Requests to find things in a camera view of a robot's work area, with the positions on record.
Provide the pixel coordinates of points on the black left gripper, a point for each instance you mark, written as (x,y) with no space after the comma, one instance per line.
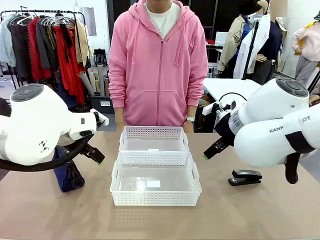
(88,148)

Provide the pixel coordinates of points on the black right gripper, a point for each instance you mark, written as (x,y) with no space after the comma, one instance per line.
(225,130)

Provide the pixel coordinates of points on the blue zip pencil case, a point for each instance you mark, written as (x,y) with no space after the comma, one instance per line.
(62,177)

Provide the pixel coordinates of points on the black stapler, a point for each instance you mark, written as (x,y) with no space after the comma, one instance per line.
(245,173)

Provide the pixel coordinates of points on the person's left forearm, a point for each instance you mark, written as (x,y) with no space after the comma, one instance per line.
(197,95)

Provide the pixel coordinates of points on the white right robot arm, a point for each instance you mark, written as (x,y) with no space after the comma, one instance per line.
(262,140)

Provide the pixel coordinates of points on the person's right forearm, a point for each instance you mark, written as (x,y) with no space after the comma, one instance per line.
(117,100)

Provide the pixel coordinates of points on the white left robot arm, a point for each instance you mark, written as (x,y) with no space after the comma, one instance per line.
(37,125)

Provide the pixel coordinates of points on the person's left hand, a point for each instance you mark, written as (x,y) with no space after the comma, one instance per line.
(189,127)

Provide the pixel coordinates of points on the person's right hand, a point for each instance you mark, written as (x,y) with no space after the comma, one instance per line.
(120,127)

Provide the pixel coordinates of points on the silver wrist watch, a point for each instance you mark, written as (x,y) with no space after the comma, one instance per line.
(190,119)

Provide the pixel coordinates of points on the black storage crate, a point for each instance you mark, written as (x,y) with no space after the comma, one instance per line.
(97,106)

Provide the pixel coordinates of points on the white paper label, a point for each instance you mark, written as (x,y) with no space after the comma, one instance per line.
(153,184)
(153,149)

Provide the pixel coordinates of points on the white work table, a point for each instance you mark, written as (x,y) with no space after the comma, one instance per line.
(230,87)

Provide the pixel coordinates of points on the white perforated plastic basket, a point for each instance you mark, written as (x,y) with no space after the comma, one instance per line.
(153,131)
(155,200)

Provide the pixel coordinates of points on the brown cardboard tube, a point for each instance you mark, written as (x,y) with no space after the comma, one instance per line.
(106,87)

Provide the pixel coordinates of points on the large grey cardboard tube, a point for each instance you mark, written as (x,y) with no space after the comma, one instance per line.
(86,83)

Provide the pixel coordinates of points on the slim beige cardboard tube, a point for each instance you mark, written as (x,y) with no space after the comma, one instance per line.
(100,80)

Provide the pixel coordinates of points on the person in pink hoodie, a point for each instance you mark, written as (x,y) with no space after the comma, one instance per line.
(160,87)

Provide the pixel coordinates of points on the red long dress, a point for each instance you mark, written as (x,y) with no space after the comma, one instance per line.
(70,75)

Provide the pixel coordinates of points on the black bag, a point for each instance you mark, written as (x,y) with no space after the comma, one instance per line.
(100,57)

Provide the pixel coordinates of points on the red folded item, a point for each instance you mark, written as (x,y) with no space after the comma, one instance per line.
(210,42)

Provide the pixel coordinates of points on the mannequin in beige trench coat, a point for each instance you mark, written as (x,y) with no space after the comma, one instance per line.
(231,42)

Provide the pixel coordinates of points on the black tripod pole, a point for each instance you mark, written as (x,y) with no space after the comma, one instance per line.
(252,45)

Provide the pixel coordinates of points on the white box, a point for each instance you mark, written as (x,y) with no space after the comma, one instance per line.
(221,38)

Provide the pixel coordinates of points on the beige garment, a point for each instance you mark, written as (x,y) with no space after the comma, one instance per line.
(81,45)

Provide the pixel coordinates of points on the grey trousers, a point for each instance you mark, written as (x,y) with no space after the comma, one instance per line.
(305,70)

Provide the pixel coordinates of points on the mannequin in white coat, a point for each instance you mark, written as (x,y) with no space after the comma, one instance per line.
(260,37)

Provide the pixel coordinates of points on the black scarf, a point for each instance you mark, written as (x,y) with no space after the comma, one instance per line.
(65,42)

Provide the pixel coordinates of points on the figure in navy garment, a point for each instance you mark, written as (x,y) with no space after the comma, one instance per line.
(275,42)

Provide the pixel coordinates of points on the grey garment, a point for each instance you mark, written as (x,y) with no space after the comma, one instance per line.
(43,45)

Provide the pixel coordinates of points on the red jacket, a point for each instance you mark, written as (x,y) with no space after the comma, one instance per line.
(33,50)

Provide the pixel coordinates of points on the dark brown garment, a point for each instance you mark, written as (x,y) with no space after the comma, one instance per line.
(20,50)

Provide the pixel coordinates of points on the white hanging panel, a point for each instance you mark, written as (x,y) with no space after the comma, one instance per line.
(90,22)

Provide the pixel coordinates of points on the white t-shirt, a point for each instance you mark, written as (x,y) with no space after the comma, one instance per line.
(162,20)

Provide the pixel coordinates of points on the pink fluffy sweater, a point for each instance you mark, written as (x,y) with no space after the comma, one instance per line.
(310,42)

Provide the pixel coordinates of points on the black hat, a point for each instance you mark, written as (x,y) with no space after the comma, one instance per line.
(250,7)

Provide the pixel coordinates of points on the pale grey coat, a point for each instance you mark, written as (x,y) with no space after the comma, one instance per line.
(6,42)

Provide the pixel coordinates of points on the black clothes rack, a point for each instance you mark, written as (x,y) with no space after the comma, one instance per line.
(37,11)

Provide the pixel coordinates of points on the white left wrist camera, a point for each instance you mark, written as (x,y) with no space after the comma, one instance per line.
(102,120)

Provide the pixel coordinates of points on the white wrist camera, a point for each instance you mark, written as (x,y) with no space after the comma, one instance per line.
(102,120)
(210,108)

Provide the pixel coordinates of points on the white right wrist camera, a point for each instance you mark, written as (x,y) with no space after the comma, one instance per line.
(210,108)

